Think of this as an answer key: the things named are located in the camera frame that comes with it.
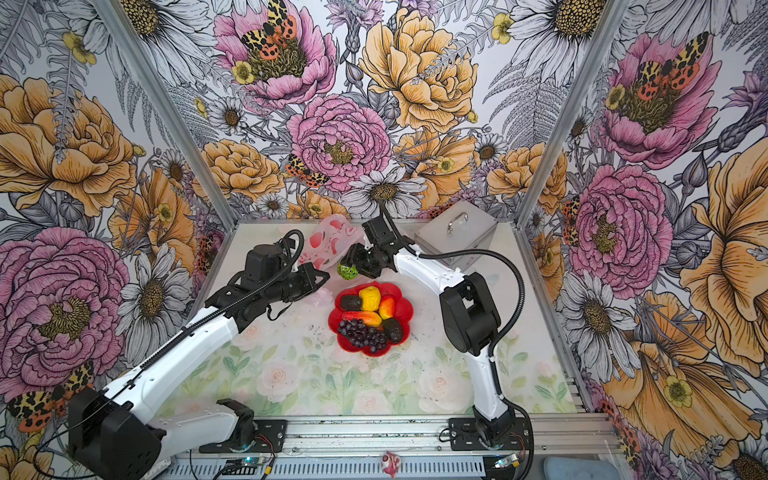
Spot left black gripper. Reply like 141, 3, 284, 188
265, 263, 330, 303

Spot green lime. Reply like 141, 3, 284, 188
337, 263, 359, 281

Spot pink plastic bag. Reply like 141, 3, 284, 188
298, 214, 364, 271

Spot red flower-shaped plate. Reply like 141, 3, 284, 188
328, 282, 414, 357

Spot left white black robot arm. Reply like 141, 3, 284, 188
67, 263, 330, 479

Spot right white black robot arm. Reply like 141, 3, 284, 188
341, 240, 525, 449

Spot yellow bell pepper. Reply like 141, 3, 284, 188
358, 286, 382, 312

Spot red orange peach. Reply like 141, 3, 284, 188
378, 296, 397, 320

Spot dark purple grapes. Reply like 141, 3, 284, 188
338, 319, 389, 353

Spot dark brown fruit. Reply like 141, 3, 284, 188
381, 318, 404, 344

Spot silver metal box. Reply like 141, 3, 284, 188
415, 201, 498, 255

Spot small pink red object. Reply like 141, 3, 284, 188
381, 452, 402, 479

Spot green circuit board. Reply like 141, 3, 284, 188
494, 453, 520, 469

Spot blue grey cloth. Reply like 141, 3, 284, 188
543, 457, 620, 480

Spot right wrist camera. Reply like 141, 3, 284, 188
362, 215, 397, 245

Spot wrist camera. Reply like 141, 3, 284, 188
362, 215, 397, 245
241, 243, 288, 289

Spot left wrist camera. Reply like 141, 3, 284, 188
241, 243, 288, 289

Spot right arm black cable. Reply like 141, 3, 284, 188
377, 203, 535, 480

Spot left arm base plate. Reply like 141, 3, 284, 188
240, 418, 288, 454

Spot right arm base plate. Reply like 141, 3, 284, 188
447, 417, 533, 452

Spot aluminium front rail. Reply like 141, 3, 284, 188
101, 413, 622, 460

